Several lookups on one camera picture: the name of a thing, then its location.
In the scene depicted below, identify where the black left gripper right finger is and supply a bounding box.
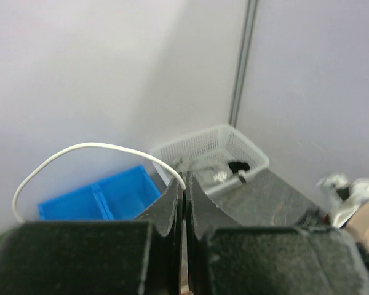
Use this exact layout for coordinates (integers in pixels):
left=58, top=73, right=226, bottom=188
left=186, top=172, right=241, bottom=294

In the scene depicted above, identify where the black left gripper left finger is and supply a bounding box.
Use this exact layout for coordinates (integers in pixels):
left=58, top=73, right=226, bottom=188
left=136, top=178, right=183, bottom=294

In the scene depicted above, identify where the white thin cable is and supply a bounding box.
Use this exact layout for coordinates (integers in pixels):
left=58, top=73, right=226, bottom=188
left=12, top=141, right=186, bottom=222

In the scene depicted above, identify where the grey adidas sweatshirt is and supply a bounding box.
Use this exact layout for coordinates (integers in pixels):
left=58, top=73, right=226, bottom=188
left=171, top=157, right=233, bottom=186

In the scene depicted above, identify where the black cloth in basket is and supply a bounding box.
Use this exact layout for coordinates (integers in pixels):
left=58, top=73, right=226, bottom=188
left=228, top=161, right=250, bottom=175

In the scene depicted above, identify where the white basket with clothes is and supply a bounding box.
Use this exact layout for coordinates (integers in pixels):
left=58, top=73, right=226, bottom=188
left=149, top=124, right=269, bottom=196

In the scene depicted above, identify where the blue divided plastic bin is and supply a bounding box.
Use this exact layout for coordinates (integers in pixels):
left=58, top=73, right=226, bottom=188
left=38, top=165, right=161, bottom=221

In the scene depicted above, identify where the beige bucket hat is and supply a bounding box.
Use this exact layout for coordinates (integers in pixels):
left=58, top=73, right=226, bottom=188
left=346, top=202, right=369, bottom=251

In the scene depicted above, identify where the grey aluminium corner post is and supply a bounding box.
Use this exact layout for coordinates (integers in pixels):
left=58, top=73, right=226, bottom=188
left=228, top=0, right=259, bottom=127

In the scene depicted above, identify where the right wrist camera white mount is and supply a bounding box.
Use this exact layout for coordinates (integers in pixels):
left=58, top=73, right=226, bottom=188
left=317, top=173, right=369, bottom=229

